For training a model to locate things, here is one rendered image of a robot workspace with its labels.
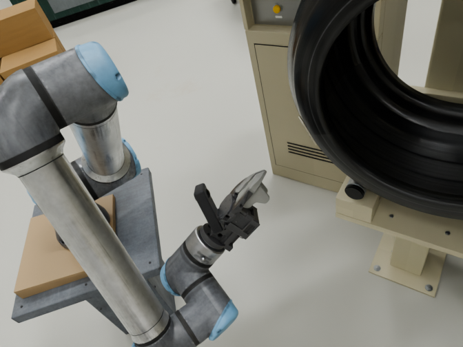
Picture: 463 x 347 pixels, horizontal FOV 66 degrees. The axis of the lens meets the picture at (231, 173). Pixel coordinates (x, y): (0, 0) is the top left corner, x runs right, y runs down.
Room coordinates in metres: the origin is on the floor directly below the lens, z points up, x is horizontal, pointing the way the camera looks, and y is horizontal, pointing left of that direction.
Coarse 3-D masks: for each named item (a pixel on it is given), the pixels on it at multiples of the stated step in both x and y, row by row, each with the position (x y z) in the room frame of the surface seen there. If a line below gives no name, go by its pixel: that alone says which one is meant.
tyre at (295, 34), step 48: (336, 0) 0.49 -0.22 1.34; (288, 48) 0.59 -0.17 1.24; (336, 48) 0.73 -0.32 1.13; (336, 96) 0.66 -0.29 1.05; (384, 96) 0.67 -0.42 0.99; (336, 144) 0.49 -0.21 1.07; (384, 144) 0.57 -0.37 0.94; (432, 144) 0.55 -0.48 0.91; (384, 192) 0.42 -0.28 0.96; (432, 192) 0.38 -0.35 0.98
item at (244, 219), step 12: (228, 204) 0.52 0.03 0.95; (228, 216) 0.51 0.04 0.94; (240, 216) 0.50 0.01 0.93; (252, 216) 0.49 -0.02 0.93; (204, 228) 0.52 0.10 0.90; (228, 228) 0.49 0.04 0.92; (240, 228) 0.49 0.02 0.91; (252, 228) 0.48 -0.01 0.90; (216, 240) 0.49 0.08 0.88; (228, 240) 0.49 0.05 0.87
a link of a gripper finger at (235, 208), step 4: (248, 192) 0.51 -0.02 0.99; (244, 196) 0.51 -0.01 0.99; (248, 196) 0.51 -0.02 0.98; (240, 200) 0.50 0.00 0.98; (244, 200) 0.50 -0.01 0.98; (236, 204) 0.50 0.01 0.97; (240, 204) 0.50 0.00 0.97; (232, 208) 0.50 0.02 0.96; (236, 208) 0.49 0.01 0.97; (240, 208) 0.49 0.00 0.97; (232, 212) 0.49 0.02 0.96; (236, 212) 0.49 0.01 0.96
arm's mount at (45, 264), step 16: (112, 208) 0.96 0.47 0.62; (32, 224) 0.99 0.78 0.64; (48, 224) 0.97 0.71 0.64; (112, 224) 0.88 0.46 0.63; (32, 240) 0.91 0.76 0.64; (48, 240) 0.89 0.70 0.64; (32, 256) 0.83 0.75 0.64; (48, 256) 0.81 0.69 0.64; (64, 256) 0.80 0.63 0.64; (32, 272) 0.76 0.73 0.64; (48, 272) 0.75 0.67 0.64; (64, 272) 0.73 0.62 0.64; (80, 272) 0.71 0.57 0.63; (16, 288) 0.72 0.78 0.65; (32, 288) 0.71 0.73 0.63; (48, 288) 0.71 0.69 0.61
